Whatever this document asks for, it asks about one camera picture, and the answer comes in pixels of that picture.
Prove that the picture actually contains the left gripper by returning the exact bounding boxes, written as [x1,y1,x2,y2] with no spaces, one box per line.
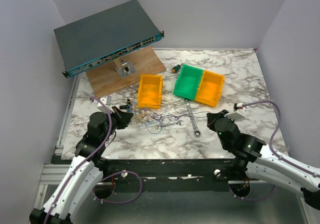
[101,106,134,142]

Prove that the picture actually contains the purple wire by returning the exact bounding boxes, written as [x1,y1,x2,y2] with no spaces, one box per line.
[159,108,213,121]

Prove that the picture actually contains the blue yellow wires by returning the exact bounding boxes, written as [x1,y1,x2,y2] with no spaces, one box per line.
[124,100,183,134]

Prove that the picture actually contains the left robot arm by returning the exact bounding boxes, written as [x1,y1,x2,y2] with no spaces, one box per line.
[29,106,133,223]

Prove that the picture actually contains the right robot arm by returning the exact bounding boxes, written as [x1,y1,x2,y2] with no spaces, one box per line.
[206,110,320,209]

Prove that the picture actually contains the black T-shaped socket tool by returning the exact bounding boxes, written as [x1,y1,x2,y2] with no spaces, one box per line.
[119,99,132,110]

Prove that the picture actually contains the ratcheting combination wrench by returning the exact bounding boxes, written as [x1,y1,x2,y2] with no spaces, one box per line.
[184,99,201,138]

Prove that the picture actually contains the left yellow plastic bin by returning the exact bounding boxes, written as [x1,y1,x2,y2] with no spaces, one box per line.
[137,74,163,109]

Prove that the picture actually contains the yellow plastic bin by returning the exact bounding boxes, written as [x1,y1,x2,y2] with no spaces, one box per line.
[137,74,163,109]
[195,70,225,107]

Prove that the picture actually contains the plywood board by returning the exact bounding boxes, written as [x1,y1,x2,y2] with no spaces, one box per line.
[86,47,166,97]

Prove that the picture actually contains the small open-end wrench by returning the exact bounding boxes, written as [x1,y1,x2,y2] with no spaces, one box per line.
[155,120,183,129]

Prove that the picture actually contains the right yellow plastic bin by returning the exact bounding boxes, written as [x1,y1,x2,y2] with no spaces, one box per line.
[195,70,225,107]

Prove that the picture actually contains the green plastic bin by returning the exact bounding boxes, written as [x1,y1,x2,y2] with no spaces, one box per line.
[173,65,204,100]

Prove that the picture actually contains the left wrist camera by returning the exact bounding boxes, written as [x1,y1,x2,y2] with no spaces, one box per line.
[97,95,113,113]

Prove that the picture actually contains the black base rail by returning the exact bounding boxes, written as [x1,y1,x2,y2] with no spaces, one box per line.
[97,159,249,194]

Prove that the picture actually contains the metal bracket stand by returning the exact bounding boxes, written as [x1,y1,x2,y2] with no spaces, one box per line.
[114,59,136,79]

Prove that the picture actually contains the grey network switch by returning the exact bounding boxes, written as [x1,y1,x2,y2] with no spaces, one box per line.
[54,0,165,78]

